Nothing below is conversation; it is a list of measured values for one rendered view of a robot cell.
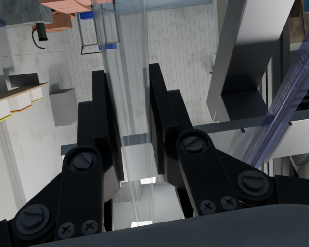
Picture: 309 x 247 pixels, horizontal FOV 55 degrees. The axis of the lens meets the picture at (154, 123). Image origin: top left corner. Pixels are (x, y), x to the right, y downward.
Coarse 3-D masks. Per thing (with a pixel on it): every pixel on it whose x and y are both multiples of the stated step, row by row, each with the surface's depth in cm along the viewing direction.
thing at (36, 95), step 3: (39, 87) 543; (33, 90) 517; (36, 90) 529; (39, 90) 541; (30, 93) 513; (33, 93) 516; (36, 93) 528; (39, 93) 540; (30, 96) 514; (33, 96) 516; (36, 96) 527; (39, 96) 538; (42, 96) 551; (30, 99) 516; (33, 99) 516; (36, 99) 526; (39, 99) 535; (33, 102) 517
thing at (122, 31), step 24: (96, 0) 7; (120, 0) 7; (144, 0) 7; (96, 24) 8; (120, 24) 8; (144, 24) 8; (120, 48) 9; (144, 48) 9; (120, 72) 9; (144, 72) 10; (120, 96) 10; (144, 96) 10; (120, 120) 11; (144, 120) 12; (120, 144) 13; (144, 144) 13; (144, 168) 15; (144, 192) 18; (144, 216) 22
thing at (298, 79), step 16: (304, 48) 17; (304, 64) 18; (288, 80) 19; (304, 80) 19; (288, 96) 20; (272, 112) 22; (288, 112) 22; (272, 128) 23; (256, 144) 26; (272, 144) 26; (256, 160) 28
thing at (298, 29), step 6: (300, 0) 576; (294, 6) 576; (300, 6) 579; (294, 12) 579; (300, 12) 581; (294, 18) 583; (300, 18) 584; (306, 18) 582; (294, 24) 586; (300, 24) 587; (306, 24) 585; (294, 30) 589; (300, 30) 590; (306, 30) 588; (294, 36) 592; (300, 36) 593; (294, 42) 595
